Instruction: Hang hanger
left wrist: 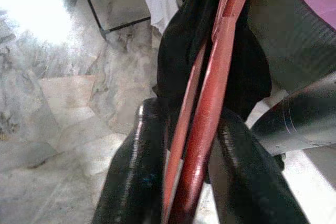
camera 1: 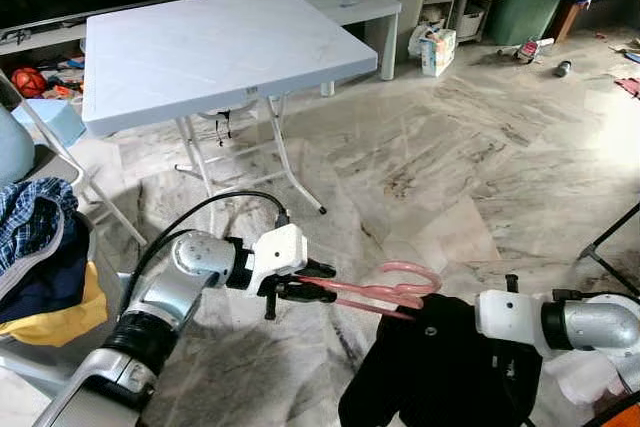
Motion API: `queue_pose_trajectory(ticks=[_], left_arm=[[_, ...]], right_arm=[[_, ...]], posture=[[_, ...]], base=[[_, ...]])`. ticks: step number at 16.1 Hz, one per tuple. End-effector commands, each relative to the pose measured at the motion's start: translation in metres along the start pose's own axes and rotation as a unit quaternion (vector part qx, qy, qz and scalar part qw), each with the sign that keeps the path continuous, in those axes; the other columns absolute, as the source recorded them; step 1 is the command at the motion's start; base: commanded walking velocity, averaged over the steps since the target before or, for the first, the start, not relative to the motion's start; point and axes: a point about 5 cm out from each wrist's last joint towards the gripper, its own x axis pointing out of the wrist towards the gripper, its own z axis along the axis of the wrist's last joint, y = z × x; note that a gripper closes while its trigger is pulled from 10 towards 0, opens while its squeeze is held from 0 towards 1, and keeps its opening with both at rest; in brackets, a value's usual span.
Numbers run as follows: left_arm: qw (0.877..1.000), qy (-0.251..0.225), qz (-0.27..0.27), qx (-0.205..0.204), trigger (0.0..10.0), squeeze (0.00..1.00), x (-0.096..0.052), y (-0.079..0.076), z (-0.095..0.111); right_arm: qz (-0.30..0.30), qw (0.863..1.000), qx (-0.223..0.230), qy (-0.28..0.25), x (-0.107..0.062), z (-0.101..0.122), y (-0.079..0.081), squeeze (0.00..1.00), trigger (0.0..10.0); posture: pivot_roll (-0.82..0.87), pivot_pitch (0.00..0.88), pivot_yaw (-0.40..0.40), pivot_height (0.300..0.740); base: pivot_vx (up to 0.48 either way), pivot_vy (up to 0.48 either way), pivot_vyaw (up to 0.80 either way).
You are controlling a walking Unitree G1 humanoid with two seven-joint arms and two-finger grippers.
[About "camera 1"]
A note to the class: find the pink hanger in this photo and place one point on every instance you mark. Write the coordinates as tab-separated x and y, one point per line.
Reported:
350	290

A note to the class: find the black garment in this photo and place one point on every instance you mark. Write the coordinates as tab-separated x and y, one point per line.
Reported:
430	367

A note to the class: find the blue plaid garment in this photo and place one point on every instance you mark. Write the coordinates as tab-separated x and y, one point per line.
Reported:
35	217

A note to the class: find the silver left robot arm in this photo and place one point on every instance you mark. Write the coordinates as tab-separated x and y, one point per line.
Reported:
165	292

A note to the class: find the yellow garment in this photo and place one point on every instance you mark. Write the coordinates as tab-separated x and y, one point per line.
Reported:
70	322

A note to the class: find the small grey can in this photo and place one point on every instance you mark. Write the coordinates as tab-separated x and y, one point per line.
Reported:
563	69

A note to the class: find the pink rag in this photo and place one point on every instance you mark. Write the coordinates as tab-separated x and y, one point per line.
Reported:
627	87

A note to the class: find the white folding chair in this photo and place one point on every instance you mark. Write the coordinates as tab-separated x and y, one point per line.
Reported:
70	182

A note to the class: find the white folding table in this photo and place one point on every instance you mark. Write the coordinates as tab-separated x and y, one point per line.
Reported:
220	57

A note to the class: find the plain blue garment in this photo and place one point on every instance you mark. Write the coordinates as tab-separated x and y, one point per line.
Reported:
45	282

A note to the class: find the pink white toy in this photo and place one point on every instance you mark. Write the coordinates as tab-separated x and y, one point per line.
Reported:
535	49

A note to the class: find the tissue pack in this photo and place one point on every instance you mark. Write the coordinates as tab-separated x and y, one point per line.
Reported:
435	50

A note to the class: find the small white table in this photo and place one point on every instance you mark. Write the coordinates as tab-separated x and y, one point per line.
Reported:
370	7

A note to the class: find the light blue stool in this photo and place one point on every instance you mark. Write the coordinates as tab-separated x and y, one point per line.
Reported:
50	119

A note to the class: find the green bin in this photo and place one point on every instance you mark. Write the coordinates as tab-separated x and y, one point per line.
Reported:
525	2

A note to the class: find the red ball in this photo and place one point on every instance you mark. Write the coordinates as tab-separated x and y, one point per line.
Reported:
29	82

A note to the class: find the white television stand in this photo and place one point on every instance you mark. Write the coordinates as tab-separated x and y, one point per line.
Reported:
40	39

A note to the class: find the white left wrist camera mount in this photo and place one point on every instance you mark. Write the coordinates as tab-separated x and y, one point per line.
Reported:
275	252

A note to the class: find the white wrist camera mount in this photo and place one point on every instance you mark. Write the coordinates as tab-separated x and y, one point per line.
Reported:
505	317
275	252

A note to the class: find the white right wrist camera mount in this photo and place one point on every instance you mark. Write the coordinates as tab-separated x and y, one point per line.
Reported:
505	317

